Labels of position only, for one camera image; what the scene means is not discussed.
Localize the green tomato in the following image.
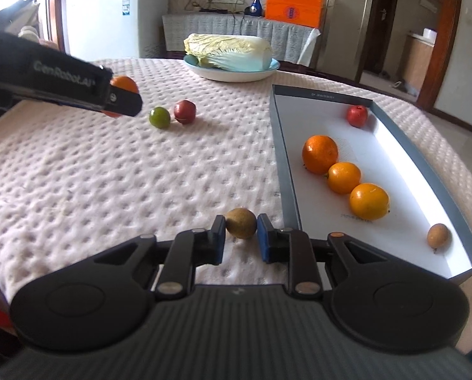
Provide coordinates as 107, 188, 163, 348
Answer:
148, 106, 171, 130

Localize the small orange citrus fruit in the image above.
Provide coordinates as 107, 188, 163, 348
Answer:
326, 162, 362, 195

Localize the kitchen counter cabinet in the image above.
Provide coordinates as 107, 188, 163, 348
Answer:
397, 33, 435, 97

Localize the dark red apple fruit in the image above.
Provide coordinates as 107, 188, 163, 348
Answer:
173, 99, 196, 124

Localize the brown walnut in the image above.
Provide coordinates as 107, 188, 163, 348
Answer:
225, 208, 257, 239
426, 223, 451, 252

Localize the black hanging cable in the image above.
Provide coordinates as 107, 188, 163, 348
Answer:
230, 12, 246, 36

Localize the grey shallow cardboard box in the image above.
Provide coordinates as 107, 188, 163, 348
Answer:
269, 85, 472, 284

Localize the white chest freezer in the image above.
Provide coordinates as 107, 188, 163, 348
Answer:
65, 0, 168, 61

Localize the pink quilted table cover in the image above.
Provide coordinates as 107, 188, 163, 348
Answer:
0, 59, 472, 310

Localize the blue glass bottle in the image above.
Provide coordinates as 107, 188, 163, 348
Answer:
244, 0, 263, 17

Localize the light blue ceramic plate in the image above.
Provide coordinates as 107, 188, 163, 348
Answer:
184, 55, 280, 83

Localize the orange mandarin with stem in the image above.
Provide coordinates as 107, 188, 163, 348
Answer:
104, 76, 139, 117

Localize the small orange kumquat fruit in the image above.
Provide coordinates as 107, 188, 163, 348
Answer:
349, 183, 389, 221

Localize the tv cabinet with cloth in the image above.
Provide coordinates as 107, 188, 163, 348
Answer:
163, 12, 321, 66

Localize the napa cabbage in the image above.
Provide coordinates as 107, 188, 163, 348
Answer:
184, 34, 273, 72

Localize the large orange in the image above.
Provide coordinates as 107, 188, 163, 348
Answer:
302, 135, 339, 175

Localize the red ribbed tomato fruit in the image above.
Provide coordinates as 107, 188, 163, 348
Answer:
346, 105, 368, 129

